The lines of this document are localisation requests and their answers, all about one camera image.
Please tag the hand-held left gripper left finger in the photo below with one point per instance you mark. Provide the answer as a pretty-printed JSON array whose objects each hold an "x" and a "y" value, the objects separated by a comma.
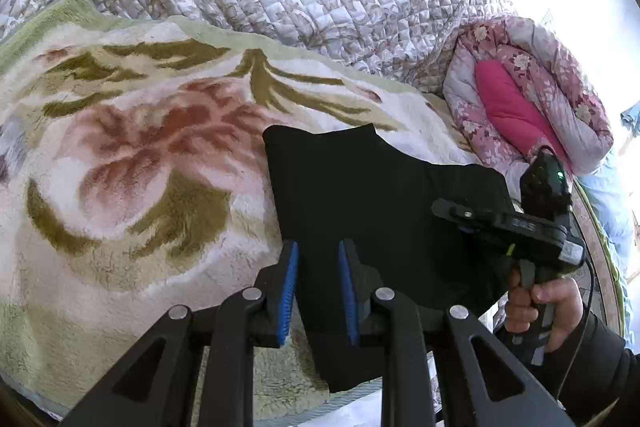
[{"x": 290, "y": 292}]

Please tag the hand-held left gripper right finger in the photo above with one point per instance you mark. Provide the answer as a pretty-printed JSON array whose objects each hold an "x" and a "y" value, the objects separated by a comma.
[{"x": 348, "y": 292}]

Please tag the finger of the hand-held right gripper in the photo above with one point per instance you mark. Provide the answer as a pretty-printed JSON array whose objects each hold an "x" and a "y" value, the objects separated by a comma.
[{"x": 452, "y": 211}]

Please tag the black pants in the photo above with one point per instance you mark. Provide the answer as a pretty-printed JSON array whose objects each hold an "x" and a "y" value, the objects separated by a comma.
[{"x": 375, "y": 197}]

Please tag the person's right forearm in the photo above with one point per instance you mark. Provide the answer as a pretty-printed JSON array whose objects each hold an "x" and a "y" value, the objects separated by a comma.
[{"x": 600, "y": 367}]

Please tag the person's right hand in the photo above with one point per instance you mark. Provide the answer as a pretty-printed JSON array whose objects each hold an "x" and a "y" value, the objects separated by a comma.
[{"x": 562, "y": 302}]

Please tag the floral bed sheet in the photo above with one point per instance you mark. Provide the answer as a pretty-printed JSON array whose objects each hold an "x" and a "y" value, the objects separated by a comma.
[{"x": 600, "y": 267}]

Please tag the pale blue cloth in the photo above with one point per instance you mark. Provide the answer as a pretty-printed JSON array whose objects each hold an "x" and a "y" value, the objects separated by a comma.
[{"x": 607, "y": 207}]

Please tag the pink cloth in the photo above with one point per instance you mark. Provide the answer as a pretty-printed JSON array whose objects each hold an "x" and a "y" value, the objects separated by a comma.
[{"x": 510, "y": 107}]

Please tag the small blue cloth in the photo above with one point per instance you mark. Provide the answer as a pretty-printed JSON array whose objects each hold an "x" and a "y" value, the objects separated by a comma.
[{"x": 632, "y": 117}]

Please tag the pink floral quilt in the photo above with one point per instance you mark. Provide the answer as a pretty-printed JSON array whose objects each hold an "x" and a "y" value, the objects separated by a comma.
[{"x": 550, "y": 62}]

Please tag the floral fleece blanket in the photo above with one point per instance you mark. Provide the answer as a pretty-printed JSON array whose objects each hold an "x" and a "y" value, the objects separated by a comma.
[{"x": 125, "y": 157}]

